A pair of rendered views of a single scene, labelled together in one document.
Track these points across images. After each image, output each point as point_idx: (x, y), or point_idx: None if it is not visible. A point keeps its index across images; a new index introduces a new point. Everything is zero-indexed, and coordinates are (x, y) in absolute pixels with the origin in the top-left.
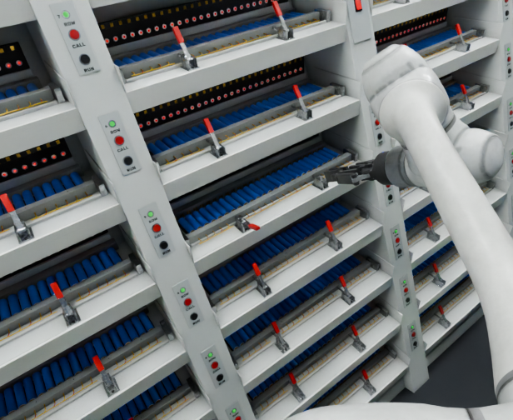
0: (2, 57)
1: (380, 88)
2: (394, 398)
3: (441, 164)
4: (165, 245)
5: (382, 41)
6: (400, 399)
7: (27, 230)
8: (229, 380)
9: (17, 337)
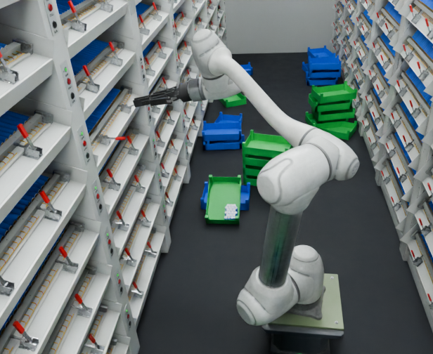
0: None
1: (207, 50)
2: (159, 261)
3: (251, 82)
4: (88, 155)
5: None
6: (162, 259)
7: (42, 148)
8: (114, 253)
9: (27, 239)
